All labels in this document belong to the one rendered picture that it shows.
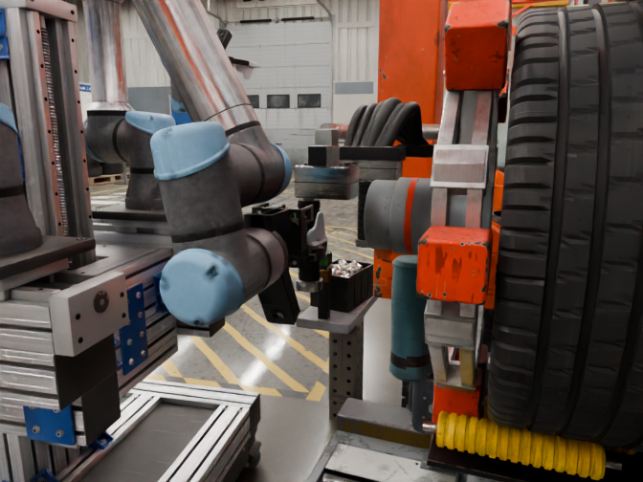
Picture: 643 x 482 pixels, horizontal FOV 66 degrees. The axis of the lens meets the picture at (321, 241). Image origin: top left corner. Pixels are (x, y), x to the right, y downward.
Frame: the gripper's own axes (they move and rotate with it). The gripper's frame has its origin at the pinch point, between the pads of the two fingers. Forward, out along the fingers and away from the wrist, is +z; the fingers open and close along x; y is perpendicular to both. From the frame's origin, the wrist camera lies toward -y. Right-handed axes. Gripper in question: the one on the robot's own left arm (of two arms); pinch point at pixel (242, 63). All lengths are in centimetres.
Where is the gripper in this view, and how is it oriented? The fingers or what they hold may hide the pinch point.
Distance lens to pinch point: 184.8
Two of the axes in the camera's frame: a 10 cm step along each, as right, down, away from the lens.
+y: -1.2, 9.6, 2.7
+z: 4.6, -1.8, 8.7
